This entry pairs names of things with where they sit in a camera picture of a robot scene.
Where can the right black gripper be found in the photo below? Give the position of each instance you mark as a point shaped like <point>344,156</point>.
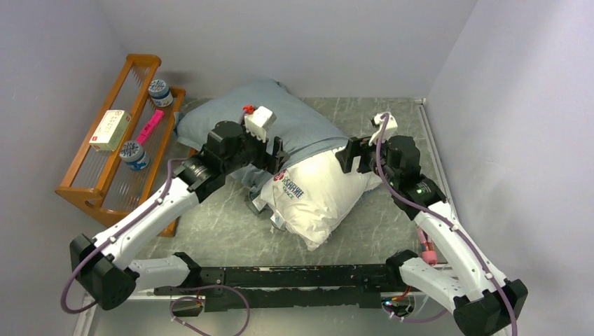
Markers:
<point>356,147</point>

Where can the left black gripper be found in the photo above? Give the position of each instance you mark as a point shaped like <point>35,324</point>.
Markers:
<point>265,159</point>

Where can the blue grey pillow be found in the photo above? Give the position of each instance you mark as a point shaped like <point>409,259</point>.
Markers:
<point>304,132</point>

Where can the white pillow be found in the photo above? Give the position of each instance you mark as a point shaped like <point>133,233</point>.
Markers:
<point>310,199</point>

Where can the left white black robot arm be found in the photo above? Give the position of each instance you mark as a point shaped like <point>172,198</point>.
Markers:
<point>106,265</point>

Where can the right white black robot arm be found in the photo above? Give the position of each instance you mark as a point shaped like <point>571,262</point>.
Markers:
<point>481,298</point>

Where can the pink small bottle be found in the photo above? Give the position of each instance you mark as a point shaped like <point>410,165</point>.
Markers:
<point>428,253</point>

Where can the pink marker pen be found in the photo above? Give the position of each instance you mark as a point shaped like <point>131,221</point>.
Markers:
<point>150,126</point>

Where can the blue white round jar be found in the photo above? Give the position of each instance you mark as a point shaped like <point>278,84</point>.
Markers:
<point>160,93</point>

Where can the black base crossbar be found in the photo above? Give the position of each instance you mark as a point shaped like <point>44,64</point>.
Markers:
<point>366,286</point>

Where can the wooden slatted rack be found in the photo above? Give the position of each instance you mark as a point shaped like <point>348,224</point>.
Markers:
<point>116,167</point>

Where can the white cardboard box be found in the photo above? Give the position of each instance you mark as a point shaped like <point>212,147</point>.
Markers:
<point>110,130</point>

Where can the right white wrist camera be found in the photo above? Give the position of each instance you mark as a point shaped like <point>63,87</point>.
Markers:
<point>385,127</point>

